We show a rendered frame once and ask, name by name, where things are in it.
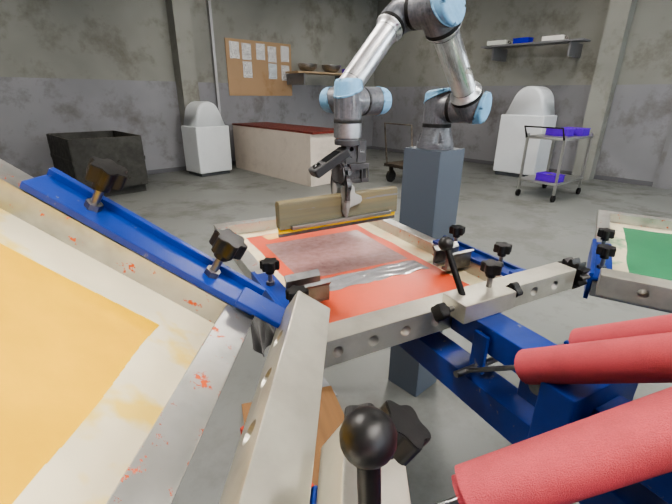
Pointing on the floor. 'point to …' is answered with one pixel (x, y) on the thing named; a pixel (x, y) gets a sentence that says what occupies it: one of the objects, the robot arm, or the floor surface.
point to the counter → (283, 150)
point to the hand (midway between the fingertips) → (339, 211)
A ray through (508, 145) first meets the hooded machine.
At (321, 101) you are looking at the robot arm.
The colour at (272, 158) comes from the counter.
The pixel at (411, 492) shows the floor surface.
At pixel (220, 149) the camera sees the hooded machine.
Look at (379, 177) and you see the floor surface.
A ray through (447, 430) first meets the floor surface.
